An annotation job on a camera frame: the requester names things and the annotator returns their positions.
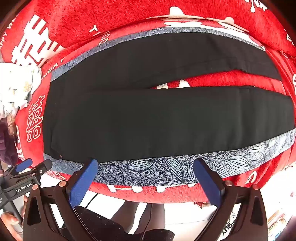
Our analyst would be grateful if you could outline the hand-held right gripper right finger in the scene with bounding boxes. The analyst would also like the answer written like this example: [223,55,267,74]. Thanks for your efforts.
[193,158,269,241]

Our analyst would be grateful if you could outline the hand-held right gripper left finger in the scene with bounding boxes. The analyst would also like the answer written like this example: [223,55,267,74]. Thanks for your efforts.
[22,158,100,241]

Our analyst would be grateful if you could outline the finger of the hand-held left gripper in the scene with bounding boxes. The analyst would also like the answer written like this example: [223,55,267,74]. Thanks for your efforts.
[10,158,33,178]
[29,159,53,179]

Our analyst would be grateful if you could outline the black pants with grey leaf-print trim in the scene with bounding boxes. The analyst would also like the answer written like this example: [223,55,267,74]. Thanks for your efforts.
[43,27,295,183]

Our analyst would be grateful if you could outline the person's left hand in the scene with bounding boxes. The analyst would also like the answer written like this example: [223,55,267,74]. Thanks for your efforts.
[0,194,28,234]

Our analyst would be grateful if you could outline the purple cloth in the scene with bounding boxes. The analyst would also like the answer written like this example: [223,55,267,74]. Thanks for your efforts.
[0,117,19,165]

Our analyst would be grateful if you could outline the white printed bag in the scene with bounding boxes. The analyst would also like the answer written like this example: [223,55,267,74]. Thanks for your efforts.
[221,204,240,241]

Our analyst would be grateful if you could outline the person's leg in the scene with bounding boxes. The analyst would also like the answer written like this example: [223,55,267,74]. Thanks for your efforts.
[110,201,166,235]

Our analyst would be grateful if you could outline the white patterned cloth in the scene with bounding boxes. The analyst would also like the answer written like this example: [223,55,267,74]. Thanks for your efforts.
[0,62,42,121]

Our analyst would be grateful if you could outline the red blanket with white print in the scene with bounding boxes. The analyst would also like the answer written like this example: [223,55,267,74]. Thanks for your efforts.
[0,0,296,204]

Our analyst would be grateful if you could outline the black cable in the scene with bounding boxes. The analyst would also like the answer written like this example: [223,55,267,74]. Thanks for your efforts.
[142,203,153,233]

